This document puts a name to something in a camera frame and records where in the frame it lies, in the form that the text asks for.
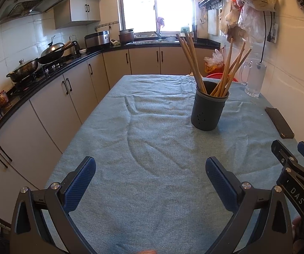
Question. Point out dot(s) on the black wok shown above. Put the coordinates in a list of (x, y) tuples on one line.
[(51, 57)]

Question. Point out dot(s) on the beige base cabinet row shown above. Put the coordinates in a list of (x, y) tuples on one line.
[(48, 111)]

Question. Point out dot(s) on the gas stove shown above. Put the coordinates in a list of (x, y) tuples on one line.
[(54, 66)]

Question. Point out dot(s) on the bunch of wooden chopsticks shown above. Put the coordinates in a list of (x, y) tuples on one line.
[(194, 63)]

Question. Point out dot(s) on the grey-green tablecloth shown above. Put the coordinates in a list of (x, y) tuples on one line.
[(141, 137)]

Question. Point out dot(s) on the steel range hood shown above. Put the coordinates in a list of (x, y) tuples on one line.
[(24, 2)]

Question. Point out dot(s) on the dark utensil bundle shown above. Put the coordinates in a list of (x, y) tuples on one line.
[(193, 33)]

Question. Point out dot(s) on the beige upper cabinets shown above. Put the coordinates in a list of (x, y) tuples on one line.
[(83, 8)]

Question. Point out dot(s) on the black smartphone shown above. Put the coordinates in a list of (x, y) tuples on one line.
[(279, 123)]

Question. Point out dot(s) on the black kitchen counter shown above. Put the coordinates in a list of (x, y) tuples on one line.
[(141, 45)]

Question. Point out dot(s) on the black perforated utensil holder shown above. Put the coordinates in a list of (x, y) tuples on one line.
[(207, 111)]

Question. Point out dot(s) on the purple hanging cloth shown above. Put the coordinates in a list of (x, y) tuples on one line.
[(160, 23)]

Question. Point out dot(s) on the clear glass mug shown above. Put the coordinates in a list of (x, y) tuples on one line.
[(255, 82)]

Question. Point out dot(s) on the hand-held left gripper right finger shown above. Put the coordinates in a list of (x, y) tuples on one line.
[(222, 184)]

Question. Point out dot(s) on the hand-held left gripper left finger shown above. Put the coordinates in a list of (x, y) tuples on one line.
[(79, 185)]

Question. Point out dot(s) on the kitchen window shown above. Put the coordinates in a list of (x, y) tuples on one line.
[(173, 2)]

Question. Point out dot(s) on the steel kettle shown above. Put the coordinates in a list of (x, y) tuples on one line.
[(75, 49)]

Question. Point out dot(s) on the white wall socket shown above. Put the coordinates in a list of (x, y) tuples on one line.
[(275, 33)]

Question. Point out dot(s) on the silver rice cooker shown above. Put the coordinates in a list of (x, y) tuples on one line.
[(96, 40)]

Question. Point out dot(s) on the spice jar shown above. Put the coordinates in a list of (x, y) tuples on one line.
[(2, 98)]

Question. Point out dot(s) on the clear plastic bag orange contents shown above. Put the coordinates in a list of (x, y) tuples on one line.
[(215, 58)]

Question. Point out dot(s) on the person's right hand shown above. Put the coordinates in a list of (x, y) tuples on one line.
[(296, 227)]

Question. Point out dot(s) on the red plastic basin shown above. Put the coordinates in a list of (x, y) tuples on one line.
[(215, 76)]

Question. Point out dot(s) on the brown cooking pot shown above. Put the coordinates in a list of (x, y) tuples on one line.
[(126, 38)]

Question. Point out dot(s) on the steel pot with lid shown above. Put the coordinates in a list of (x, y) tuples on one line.
[(23, 71)]

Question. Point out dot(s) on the white hanging cutting board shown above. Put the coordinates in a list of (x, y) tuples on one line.
[(213, 22)]

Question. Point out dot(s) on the sink faucet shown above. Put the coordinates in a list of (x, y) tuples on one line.
[(157, 35)]

